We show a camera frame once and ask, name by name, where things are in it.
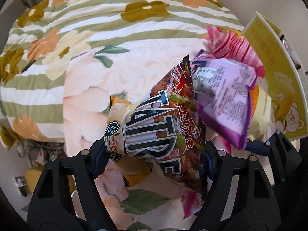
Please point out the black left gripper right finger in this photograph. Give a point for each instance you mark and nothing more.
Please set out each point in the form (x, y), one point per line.
(255, 206)

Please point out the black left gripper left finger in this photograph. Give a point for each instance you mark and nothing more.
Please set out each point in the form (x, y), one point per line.
(51, 206)

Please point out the purple snack bag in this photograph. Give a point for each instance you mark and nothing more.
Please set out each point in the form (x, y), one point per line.
(223, 101)

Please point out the red brown TATTRE snack bag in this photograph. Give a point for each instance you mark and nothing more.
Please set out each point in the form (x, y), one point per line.
(163, 126)

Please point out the pink striped snack bag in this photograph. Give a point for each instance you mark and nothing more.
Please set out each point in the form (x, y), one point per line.
(231, 44)

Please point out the orange yellow snack bag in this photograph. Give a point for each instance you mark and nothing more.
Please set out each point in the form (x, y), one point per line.
(261, 125)

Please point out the green cardboard box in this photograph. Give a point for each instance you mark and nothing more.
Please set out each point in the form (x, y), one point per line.
(281, 81)

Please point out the floral striped bed blanket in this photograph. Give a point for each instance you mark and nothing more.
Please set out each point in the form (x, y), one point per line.
(64, 58)

